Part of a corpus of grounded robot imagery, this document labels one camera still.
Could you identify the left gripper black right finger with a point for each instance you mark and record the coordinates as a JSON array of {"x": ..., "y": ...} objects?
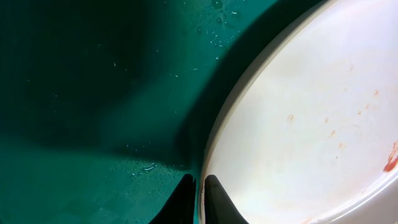
[{"x": 219, "y": 208}]

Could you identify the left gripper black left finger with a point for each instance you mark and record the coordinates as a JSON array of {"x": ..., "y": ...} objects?
[{"x": 179, "y": 208}]

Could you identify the pink plate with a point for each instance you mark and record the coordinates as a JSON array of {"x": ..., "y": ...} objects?
[{"x": 309, "y": 132}]

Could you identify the teal plastic tray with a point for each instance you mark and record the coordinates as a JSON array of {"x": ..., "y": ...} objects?
[{"x": 106, "y": 105}]

